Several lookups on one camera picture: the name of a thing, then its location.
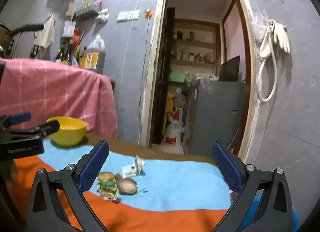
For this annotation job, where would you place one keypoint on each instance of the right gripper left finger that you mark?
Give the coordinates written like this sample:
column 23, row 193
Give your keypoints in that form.
column 45, row 209

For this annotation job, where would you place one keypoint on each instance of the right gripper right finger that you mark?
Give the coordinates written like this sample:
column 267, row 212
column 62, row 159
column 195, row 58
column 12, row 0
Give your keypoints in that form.
column 247, row 181

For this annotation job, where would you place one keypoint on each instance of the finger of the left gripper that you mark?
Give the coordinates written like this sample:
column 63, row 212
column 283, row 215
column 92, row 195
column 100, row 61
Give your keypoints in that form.
column 19, row 118

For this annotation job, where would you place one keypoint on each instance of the green leafy scrap wrapper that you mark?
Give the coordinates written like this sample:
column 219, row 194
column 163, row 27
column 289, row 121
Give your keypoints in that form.
column 108, row 189

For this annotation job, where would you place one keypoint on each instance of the brown mushroom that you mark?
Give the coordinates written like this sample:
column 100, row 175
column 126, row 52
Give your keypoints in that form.
column 127, row 186

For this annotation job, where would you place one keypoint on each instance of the small white green wrapper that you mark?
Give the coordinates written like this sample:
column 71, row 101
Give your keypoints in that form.
column 134, row 169

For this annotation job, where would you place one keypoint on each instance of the brown potato piece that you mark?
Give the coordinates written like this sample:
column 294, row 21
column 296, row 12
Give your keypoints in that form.
column 104, row 176

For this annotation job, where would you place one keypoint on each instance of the blue plastic bucket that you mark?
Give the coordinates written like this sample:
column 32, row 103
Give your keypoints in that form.
column 271, row 211

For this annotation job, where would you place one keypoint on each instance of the pink checked cloth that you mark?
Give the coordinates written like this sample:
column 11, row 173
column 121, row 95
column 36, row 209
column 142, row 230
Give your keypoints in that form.
column 49, row 89

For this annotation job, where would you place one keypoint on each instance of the yellow plastic bowl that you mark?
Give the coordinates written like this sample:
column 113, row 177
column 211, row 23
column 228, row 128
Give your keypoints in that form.
column 70, row 133

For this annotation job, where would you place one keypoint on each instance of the dark sauce bottle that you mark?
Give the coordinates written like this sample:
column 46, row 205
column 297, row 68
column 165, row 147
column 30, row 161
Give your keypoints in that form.
column 60, row 55

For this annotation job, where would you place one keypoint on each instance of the striped fleece table cover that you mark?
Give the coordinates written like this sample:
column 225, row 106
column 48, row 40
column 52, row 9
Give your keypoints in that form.
column 174, row 192

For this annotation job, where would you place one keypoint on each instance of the hanging beige towel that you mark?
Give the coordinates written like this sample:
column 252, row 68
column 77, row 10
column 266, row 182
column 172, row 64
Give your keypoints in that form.
column 46, row 36

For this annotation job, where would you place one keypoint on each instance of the large cooking oil jug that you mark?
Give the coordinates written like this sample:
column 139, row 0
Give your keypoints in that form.
column 94, row 56

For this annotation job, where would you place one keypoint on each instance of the grey washing machine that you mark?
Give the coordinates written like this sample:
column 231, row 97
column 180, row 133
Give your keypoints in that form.
column 213, row 114

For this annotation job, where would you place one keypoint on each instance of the red white rice sack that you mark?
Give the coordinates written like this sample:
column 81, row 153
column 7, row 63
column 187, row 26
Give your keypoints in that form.
column 173, row 134

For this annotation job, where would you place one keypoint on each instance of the black monitor screen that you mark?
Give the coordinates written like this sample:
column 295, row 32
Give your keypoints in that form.
column 229, row 70

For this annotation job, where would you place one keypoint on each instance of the green box on shelf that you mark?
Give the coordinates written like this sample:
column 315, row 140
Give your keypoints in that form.
column 177, row 77

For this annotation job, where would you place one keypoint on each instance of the white rubber gloves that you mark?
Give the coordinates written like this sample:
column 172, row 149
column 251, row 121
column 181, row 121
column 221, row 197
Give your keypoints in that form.
column 274, row 34

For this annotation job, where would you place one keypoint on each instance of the wooden storage shelf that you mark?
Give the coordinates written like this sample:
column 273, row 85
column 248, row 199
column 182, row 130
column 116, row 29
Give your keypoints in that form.
column 196, row 45

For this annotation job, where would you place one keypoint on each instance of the black handled cooking pot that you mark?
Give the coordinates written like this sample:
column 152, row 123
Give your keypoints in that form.
column 7, row 34

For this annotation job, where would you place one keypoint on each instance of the wire wall shelf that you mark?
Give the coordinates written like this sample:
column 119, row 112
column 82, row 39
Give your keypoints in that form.
column 86, row 13

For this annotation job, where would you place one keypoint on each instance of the white wall switch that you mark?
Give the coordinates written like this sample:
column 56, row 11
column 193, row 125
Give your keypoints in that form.
column 128, row 15

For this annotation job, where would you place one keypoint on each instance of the orange wall hook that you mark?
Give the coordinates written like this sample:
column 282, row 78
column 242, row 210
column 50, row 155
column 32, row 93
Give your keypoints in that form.
column 148, row 13

